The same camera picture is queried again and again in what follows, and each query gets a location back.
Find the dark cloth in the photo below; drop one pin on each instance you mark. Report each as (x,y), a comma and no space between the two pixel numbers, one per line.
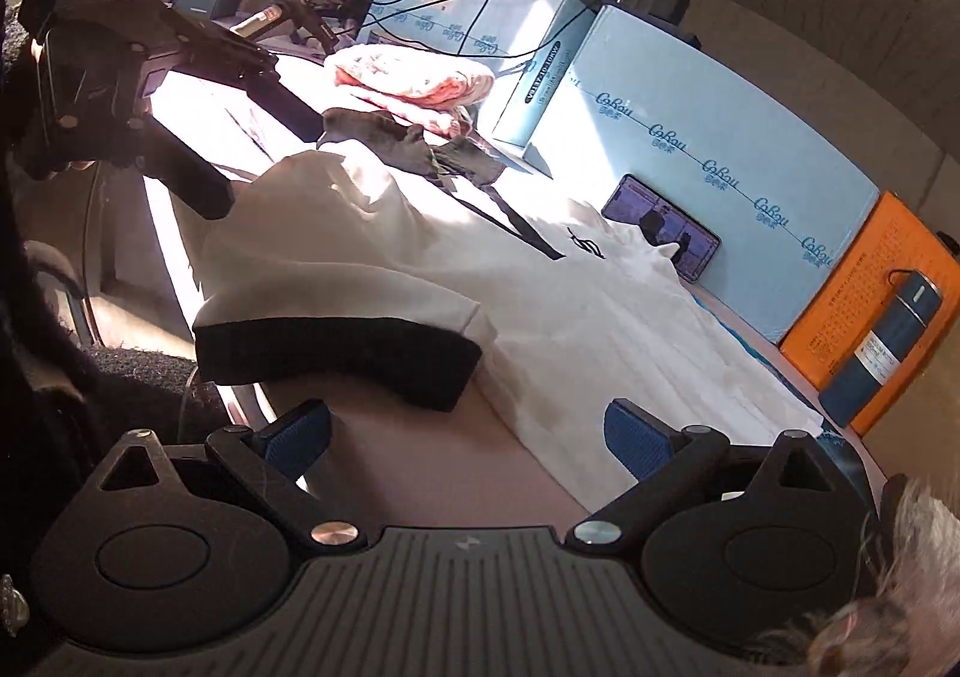
(390,137)

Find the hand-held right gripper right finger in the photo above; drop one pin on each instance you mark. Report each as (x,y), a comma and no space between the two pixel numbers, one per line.
(637,441)

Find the orange box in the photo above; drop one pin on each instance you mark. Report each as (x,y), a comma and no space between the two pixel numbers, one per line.
(847,287)

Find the small light blue carton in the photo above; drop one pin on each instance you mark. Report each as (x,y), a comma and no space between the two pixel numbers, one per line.
(525,24)

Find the grey fur trim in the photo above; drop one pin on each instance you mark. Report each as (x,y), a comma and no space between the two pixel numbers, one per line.
(915,542)

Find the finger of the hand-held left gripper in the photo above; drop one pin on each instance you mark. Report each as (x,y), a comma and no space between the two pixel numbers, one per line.
(191,178)
(240,65)

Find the silver metal cylinder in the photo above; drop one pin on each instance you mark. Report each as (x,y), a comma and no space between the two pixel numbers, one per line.
(259,20)

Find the white sweatshirt with black cuffs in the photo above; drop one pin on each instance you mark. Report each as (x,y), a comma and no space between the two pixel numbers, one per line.
(562,317)

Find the pink knitted sweater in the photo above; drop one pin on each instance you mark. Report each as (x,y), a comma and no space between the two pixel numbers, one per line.
(420,80)

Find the dark blue vacuum bottle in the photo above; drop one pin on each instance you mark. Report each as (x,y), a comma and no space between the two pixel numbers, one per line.
(877,354)

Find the smartphone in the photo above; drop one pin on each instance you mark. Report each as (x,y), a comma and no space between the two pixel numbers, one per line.
(652,219)

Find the large light blue carton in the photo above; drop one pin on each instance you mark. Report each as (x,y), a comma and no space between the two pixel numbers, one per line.
(675,84)

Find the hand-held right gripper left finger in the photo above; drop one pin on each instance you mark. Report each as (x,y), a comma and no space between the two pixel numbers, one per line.
(300,433)

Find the printed desk mat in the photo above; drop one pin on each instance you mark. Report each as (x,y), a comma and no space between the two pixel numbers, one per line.
(739,328)

